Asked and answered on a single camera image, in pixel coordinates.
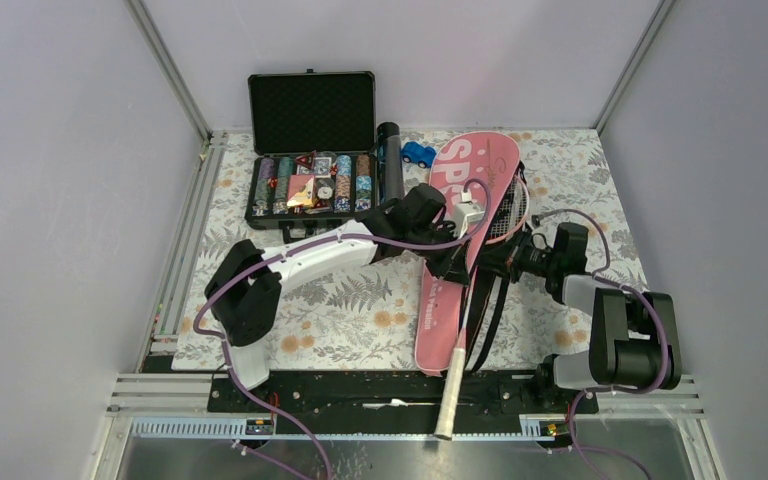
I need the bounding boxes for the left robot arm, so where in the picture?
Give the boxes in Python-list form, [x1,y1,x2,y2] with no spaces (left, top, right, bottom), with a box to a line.
[193,183,487,411]

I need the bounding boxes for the black shuttlecock tube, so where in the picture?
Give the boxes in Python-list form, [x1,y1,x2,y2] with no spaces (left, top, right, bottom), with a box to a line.
[377,122,405,204]

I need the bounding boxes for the pink racket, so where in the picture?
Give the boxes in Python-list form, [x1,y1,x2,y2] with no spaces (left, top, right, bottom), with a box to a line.
[434,174,530,441]

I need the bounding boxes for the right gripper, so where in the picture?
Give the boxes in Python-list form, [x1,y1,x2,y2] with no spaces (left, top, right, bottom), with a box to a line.
[471,229,560,284]

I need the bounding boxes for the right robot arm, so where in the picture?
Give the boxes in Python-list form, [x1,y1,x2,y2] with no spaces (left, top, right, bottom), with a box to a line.
[478,222,682,412]

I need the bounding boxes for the pink racket bag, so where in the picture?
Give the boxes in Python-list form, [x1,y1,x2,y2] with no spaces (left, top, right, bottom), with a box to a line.
[414,131,520,376]

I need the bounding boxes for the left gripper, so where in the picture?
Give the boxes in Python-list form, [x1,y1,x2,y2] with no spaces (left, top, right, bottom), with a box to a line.
[408,223,472,288]

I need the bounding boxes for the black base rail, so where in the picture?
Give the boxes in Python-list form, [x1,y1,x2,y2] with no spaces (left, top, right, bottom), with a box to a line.
[207,370,576,439]

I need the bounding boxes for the black poker chip case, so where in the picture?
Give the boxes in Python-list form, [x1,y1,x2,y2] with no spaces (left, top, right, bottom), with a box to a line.
[244,70,380,243]

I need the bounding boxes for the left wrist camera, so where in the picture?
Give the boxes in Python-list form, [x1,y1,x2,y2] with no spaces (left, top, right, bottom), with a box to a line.
[451,190,486,238]

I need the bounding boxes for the blue toy car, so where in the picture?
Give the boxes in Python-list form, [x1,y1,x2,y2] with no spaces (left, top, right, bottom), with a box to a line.
[401,141,437,168]

